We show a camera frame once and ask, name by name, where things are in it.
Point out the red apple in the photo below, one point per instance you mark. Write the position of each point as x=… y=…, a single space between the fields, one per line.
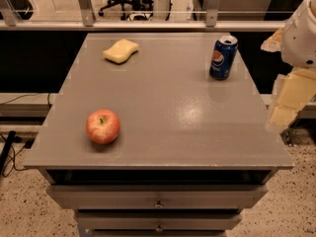
x=102 y=126

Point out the grey drawer cabinet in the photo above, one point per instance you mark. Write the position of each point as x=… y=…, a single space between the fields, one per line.
x=178 y=126

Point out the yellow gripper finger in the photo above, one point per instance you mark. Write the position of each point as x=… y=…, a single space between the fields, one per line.
x=273 y=43

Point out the lower grey drawer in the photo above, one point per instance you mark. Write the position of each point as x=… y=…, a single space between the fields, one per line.
x=157 y=220

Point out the grey drawer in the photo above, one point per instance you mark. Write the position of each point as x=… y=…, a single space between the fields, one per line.
x=157 y=220
x=155 y=197

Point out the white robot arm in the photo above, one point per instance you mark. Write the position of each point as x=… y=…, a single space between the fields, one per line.
x=296 y=42

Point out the upper grey drawer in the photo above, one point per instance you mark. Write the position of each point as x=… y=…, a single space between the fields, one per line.
x=155 y=197

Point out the blue pepsi can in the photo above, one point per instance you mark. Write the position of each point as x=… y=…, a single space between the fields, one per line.
x=224 y=52

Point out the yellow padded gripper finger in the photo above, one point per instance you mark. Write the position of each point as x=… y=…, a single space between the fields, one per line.
x=291 y=93

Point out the yellow sponge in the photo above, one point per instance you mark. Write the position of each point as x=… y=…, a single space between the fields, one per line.
x=121 y=51

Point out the metal railing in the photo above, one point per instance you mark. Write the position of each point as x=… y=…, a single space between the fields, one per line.
x=82 y=15

